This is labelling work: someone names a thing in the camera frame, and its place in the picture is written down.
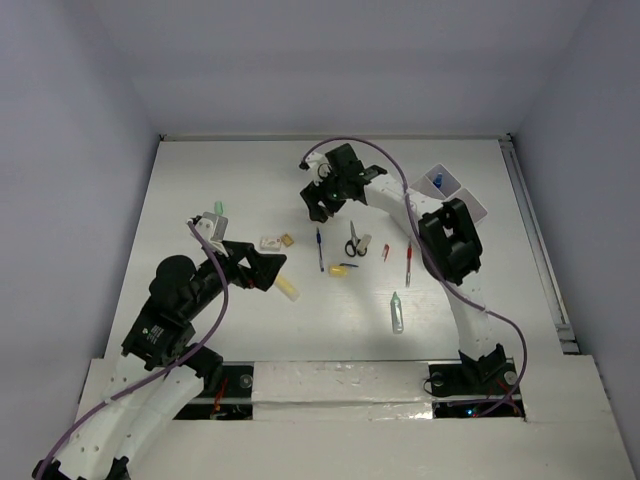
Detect red pen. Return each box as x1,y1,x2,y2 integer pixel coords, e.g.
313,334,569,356
405,241,413,288

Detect clear green tube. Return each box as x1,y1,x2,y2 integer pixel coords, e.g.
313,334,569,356
390,292,404,334

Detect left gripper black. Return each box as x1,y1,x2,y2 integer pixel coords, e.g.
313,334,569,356
185,237,286,317

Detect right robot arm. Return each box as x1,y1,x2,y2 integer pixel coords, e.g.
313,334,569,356
299,143,506,392

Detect silver taped rail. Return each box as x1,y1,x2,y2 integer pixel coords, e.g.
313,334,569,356
251,361,433,422

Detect black handled scissors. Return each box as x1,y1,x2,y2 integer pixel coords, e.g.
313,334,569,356
344,222,360,258

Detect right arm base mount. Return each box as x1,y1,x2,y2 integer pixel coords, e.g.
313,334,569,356
422,344,525,419

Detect white divided organizer tray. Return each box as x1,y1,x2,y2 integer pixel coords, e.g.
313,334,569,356
410,164,488,225

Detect yellow binder clip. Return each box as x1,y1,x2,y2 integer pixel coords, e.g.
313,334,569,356
328,262,358,278

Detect tan eraser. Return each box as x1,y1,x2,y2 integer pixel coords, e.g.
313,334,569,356
281,234,294,247

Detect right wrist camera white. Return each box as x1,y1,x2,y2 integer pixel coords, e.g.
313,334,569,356
299,152,331,182

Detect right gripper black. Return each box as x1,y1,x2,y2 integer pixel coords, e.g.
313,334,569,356
301,165,348,222

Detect clear blue spray bottle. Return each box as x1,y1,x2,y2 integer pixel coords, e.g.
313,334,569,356
434,172,444,189

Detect blue pen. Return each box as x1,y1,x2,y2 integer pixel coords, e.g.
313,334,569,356
316,227,325,272

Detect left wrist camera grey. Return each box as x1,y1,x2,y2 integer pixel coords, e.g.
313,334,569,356
190,212,228,245

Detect grey white eraser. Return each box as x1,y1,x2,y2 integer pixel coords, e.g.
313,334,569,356
355,234,372,256

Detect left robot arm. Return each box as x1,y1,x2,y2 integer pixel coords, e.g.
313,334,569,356
32,241,287,479

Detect yellow white glue stick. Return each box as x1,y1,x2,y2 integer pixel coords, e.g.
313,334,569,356
274,275,300,302

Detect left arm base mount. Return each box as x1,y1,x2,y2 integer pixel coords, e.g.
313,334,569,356
174,363,254,421

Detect white red eraser box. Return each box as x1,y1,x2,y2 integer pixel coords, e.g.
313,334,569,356
259,236,282,252

